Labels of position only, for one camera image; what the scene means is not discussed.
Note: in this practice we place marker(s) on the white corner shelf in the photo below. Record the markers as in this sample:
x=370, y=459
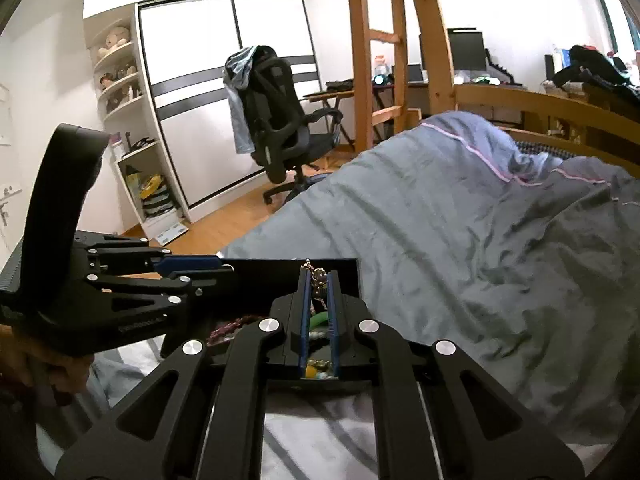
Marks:
x=130, y=110

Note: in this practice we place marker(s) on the white sliding wardrobe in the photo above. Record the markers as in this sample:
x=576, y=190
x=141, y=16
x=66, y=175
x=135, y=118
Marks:
x=200, y=60

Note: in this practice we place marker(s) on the light blue garment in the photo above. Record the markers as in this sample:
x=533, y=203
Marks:
x=240, y=100

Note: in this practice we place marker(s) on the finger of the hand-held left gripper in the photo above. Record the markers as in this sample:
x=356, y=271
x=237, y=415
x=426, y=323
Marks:
x=150, y=287
x=185, y=262

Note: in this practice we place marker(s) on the wooden folding table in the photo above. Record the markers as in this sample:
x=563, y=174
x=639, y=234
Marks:
x=330, y=95

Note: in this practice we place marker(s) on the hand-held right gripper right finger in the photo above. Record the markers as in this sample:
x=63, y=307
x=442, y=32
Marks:
x=336, y=320

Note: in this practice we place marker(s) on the person's left hand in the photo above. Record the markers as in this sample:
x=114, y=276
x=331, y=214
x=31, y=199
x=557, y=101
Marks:
x=60, y=365

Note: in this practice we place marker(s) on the black computer monitor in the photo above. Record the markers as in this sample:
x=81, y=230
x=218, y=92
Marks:
x=467, y=50

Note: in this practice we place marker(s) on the black office chair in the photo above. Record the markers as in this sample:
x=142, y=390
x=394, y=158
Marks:
x=280, y=110

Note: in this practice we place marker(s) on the black jewelry box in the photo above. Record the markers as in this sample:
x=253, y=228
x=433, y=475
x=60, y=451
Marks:
x=270, y=272

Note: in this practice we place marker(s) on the white bathroom scale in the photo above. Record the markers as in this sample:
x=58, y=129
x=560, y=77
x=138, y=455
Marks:
x=170, y=232

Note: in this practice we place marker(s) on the wooden bed frame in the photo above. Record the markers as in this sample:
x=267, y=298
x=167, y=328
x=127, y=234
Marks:
x=500, y=97

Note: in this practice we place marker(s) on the beige plush toy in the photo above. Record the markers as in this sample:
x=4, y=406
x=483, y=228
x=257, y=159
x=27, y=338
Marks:
x=114, y=40

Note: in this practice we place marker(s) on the green jade bangle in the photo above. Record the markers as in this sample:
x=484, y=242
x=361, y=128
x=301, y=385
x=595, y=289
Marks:
x=320, y=320

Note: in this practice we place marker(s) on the wooden ladder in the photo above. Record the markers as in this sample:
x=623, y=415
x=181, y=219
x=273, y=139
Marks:
x=360, y=60

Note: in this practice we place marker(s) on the pile of dark clothes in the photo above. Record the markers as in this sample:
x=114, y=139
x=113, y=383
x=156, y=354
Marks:
x=590, y=67

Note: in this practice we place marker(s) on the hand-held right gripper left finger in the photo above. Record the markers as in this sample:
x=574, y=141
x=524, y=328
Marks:
x=301, y=320

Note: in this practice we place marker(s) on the grey striped blanket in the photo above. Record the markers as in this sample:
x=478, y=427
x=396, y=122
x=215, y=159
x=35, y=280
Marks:
x=425, y=220

